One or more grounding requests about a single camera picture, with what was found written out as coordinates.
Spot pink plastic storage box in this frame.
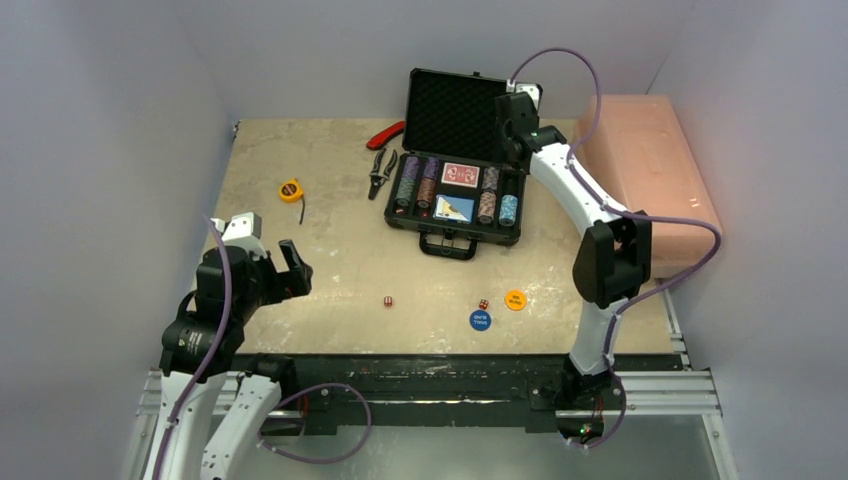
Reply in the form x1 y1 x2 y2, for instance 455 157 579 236
576 95 722 279

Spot orange purple chip stack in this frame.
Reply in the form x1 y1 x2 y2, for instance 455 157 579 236
416 157 440 209

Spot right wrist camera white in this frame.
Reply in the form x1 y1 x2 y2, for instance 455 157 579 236
506 80 542 110

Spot light blue chip stack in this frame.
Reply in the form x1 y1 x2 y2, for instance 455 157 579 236
498 194 519 227

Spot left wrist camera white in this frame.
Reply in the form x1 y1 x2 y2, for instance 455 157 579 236
211 212 268 259

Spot tan chip stack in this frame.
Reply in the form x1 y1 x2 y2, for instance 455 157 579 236
478 167 500 225

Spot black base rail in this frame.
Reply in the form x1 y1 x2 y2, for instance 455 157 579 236
232 354 682 439

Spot black poker set case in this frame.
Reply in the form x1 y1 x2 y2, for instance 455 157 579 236
384 68 527 260

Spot red card deck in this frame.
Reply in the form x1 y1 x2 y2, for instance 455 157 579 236
440 162 480 189

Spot blue small blind button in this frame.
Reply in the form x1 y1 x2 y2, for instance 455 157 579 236
469 309 492 332

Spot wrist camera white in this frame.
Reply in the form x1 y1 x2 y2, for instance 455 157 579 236
211 212 268 259
506 80 542 110

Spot aluminium frame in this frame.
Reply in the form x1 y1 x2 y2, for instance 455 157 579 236
122 284 740 480

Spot blue card deck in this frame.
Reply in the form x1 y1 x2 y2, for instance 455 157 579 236
432 194 475 224

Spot red handled knife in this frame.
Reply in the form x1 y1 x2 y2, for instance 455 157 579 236
366 121 406 151

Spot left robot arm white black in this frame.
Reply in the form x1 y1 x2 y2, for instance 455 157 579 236
144 239 313 479

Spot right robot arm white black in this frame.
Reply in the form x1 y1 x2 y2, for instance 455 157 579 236
495 92 652 407

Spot green purple chip stack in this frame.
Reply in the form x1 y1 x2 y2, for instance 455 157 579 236
395 156 420 208

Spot black pliers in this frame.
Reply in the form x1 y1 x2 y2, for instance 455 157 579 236
368 148 399 200

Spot yellow tape measure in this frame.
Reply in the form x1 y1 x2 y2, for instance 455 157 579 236
277 178 306 225

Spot orange big blind button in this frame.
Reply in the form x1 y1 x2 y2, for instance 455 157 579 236
504 290 527 311

